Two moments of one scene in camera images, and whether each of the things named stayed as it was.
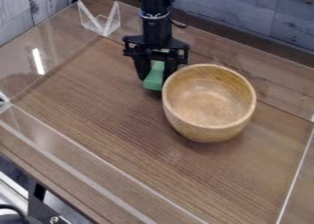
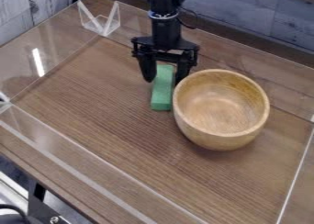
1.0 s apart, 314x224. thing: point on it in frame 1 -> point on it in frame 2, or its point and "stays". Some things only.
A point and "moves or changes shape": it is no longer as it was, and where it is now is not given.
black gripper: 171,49 -> 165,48
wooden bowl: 208,101 moves or changes shape
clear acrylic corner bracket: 100,24 stays
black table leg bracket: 37,210 stays
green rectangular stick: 155,76 moves or changes shape
